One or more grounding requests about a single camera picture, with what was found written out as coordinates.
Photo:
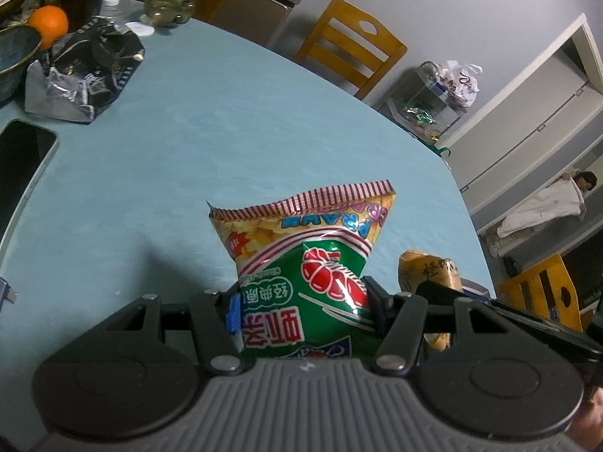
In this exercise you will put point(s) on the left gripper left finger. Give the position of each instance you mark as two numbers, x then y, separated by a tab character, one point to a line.
214	347

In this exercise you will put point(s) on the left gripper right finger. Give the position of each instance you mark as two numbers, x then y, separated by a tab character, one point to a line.
399	323

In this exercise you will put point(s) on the yellow peanut snack bag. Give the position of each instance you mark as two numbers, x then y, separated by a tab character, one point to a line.
436	280

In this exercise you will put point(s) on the green prawn cracker bag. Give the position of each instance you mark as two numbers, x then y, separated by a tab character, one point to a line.
299	263

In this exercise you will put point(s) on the yellow wooden chair near door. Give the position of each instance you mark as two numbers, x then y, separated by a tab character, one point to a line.
545	290

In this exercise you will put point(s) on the person in white clothes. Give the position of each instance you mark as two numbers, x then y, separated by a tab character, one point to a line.
563	198

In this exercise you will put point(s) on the white plastic bag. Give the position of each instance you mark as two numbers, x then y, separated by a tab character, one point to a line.
460	80

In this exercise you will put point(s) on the black smartphone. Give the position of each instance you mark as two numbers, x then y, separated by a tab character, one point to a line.
26	150

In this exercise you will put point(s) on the grey cabinet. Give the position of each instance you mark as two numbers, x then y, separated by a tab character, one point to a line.
258	21

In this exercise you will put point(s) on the glass jar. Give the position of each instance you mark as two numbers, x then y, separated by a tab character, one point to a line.
168	13

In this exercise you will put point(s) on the orange fruit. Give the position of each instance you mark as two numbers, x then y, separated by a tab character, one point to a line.
51	22

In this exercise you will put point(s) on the dark ceramic bowl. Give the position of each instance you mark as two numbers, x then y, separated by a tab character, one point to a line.
18	46

